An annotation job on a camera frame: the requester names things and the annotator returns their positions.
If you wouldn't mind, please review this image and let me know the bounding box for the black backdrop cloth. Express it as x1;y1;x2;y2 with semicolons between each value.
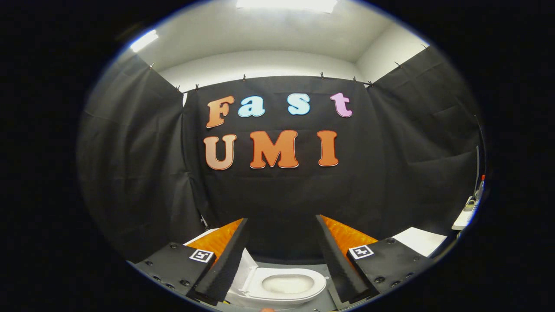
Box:
77;45;486;265

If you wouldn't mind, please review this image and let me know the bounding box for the white toilet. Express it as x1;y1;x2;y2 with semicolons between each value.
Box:
184;229;329;310

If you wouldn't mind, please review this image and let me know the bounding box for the large ceiling light panel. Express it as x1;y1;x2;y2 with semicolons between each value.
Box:
236;0;338;13

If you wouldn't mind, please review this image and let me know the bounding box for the small ceiling light panel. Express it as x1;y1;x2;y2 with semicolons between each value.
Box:
130;29;159;53

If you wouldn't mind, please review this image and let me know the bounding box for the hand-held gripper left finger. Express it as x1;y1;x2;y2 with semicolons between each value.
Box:
130;218;249;306

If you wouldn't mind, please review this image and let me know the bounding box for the white toilet lid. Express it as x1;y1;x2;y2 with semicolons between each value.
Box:
230;247;261;294

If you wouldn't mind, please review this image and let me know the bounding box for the white shelf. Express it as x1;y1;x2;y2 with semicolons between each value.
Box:
452;197;477;231

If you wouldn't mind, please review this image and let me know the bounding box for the white cabinet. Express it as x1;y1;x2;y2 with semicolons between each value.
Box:
392;227;448;257

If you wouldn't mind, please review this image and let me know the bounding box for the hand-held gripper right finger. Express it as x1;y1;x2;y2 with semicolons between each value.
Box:
316;214;434;304

